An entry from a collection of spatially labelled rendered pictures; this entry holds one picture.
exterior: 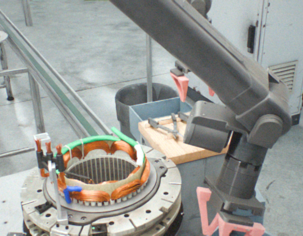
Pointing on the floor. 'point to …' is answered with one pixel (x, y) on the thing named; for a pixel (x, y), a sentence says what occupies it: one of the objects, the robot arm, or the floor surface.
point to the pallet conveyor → (43, 77)
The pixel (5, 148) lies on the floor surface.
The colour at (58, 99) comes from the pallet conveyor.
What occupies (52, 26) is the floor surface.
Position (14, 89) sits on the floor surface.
